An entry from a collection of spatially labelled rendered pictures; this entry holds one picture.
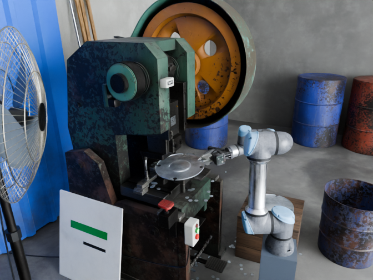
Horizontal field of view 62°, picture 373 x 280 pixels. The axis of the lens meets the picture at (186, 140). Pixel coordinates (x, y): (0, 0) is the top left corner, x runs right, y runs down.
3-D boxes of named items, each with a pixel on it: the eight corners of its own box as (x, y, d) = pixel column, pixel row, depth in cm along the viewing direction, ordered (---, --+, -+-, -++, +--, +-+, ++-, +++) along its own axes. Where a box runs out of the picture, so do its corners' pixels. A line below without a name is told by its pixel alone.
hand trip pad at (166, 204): (175, 214, 155) (175, 201, 152) (169, 221, 150) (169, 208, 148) (164, 211, 158) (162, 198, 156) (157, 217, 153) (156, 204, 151)
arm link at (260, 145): (273, 238, 156) (280, 134, 142) (243, 239, 156) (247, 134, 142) (266, 226, 168) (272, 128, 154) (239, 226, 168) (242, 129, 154)
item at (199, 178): (211, 188, 185) (211, 168, 180) (201, 200, 174) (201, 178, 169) (175, 179, 196) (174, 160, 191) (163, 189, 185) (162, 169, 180)
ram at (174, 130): (185, 146, 184) (185, 98, 174) (173, 155, 172) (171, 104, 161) (161, 141, 192) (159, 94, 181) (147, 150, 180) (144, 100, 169)
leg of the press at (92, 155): (193, 305, 186) (192, 171, 152) (185, 320, 176) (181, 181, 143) (81, 255, 226) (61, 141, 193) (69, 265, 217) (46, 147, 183)
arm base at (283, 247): (293, 240, 171) (295, 225, 167) (293, 259, 158) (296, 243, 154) (265, 235, 175) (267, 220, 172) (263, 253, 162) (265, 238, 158)
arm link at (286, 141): (302, 131, 143) (272, 124, 192) (279, 132, 143) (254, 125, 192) (302, 156, 145) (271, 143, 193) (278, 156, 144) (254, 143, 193)
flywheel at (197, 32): (145, 85, 240) (226, 129, 219) (129, 90, 223) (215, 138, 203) (171, -14, 203) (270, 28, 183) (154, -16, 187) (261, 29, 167)
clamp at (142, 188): (159, 181, 182) (158, 166, 179) (142, 195, 169) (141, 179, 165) (150, 179, 185) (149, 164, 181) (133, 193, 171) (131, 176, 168)
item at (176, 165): (149, 179, 172) (149, 178, 172) (162, 153, 197) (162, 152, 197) (200, 181, 166) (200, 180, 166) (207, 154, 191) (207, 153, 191)
